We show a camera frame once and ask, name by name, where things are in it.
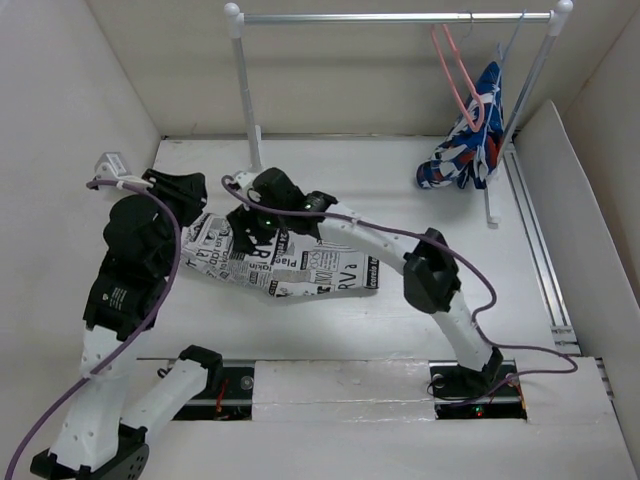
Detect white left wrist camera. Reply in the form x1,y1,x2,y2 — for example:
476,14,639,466
94,152,130,181

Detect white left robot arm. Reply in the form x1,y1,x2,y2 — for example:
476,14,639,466
30,169,223,479

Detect blue patterned garment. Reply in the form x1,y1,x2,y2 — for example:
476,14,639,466
416,61,504,190

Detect aluminium rail right side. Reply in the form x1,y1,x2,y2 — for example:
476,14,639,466
503,144,582,356

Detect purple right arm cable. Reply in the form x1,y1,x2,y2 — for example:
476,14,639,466
220,173,579,401

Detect white clothes rack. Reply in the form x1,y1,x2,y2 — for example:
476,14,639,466
223,0,575,228

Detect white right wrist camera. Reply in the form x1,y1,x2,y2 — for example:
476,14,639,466
232,171,257,191

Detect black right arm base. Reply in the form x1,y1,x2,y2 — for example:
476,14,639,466
426,360,527,421

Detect pink clothes hanger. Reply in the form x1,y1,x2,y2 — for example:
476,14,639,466
430,22,485,133

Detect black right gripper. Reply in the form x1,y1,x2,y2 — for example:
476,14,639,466
228,189,289,252

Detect newspaper print trousers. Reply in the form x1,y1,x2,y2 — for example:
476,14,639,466
181,213,379,297

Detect light blue clothes hanger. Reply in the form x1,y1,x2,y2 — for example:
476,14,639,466
467,10,527,157

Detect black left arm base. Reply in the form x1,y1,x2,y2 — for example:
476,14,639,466
174,361,255,421

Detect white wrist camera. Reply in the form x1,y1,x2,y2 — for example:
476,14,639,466
94,152,130,181
232,171,257,191

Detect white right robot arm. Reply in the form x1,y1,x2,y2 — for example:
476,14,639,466
221,168,503,396

